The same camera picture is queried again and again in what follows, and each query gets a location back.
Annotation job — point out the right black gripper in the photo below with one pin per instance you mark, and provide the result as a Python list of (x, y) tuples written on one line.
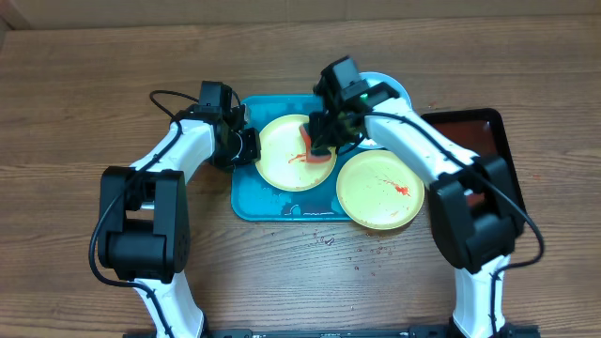
[(325, 141)]

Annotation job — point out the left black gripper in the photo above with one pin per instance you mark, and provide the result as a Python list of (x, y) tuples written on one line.
[(253, 155)]

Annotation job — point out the red sponge with dark scourer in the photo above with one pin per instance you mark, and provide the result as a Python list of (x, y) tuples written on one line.
[(312, 155)]

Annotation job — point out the yellow plate with ketchup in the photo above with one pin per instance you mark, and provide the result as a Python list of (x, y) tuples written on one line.
[(283, 158)]

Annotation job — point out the light blue plate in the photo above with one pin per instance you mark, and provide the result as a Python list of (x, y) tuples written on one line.
[(374, 78)]

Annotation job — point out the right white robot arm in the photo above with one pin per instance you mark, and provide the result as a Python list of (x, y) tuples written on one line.
[(477, 217)]

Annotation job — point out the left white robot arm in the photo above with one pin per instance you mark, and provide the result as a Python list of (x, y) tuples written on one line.
[(142, 239)]

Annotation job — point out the teal plastic tray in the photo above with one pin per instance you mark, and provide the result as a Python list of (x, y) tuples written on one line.
[(255, 200)]

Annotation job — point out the dark red black-rimmed tray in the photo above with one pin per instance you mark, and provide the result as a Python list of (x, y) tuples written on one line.
[(480, 130)]

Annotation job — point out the yellow plate lower right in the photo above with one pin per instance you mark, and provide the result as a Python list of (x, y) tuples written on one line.
[(376, 190)]

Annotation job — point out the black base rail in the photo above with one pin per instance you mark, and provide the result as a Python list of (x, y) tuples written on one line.
[(425, 331)]

